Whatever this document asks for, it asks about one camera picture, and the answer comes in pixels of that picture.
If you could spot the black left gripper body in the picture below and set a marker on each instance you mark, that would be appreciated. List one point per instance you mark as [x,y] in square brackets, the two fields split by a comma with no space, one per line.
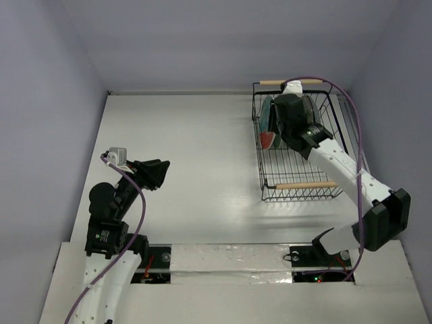
[129,189]

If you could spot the light green flower plate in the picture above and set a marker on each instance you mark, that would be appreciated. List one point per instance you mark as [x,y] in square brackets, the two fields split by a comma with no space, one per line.
[277,142]

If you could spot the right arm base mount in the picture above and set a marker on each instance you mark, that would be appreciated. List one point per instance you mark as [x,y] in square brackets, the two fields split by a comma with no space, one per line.
[308,268]

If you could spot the black wire dish rack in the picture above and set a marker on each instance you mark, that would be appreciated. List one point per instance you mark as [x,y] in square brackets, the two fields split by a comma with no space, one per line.
[284,175]

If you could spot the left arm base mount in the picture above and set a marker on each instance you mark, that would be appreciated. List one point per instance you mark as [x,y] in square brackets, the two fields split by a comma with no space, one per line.
[156,269]

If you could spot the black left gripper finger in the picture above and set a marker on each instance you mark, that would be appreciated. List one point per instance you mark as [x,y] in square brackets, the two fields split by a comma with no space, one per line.
[150,167]
[157,180]

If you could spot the red and teal floral plate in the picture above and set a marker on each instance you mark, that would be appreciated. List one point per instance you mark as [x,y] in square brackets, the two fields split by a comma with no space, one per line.
[266,135]

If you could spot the grey reindeer plate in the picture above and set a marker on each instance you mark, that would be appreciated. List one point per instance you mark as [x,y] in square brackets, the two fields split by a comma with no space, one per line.
[310,110]

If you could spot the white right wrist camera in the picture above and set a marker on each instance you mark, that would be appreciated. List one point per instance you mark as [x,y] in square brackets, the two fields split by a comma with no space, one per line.
[293,88]

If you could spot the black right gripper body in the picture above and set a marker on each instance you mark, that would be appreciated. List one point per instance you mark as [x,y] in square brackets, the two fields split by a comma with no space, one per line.
[281,113]

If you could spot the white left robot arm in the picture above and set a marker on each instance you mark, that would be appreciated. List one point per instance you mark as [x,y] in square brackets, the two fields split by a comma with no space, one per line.
[113,253]

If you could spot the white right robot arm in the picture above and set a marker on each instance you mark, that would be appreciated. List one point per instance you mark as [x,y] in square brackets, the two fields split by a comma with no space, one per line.
[382,212]

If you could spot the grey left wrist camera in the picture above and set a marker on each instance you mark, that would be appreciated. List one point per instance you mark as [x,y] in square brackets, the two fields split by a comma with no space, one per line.
[117,156]

